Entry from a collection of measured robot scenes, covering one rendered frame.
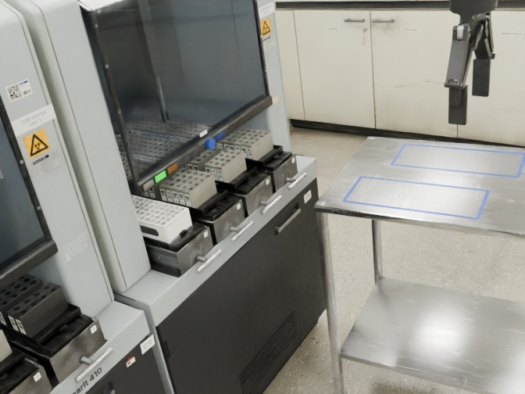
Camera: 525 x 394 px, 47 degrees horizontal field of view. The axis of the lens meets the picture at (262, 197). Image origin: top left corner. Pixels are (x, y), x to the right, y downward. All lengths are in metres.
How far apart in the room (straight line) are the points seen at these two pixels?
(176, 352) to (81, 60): 0.77
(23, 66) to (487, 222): 1.07
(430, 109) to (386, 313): 1.87
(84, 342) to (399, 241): 1.84
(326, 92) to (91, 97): 2.70
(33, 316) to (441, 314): 1.27
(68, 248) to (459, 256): 1.87
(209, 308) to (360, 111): 2.40
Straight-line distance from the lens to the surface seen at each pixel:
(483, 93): 1.21
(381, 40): 3.65
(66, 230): 1.38
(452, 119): 1.09
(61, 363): 1.36
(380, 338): 1.97
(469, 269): 2.73
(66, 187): 1.36
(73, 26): 1.34
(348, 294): 2.59
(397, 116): 3.77
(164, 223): 1.55
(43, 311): 1.38
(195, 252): 1.58
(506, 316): 2.08
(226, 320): 1.78
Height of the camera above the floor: 1.62
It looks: 29 degrees down
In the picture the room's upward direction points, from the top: 9 degrees counter-clockwise
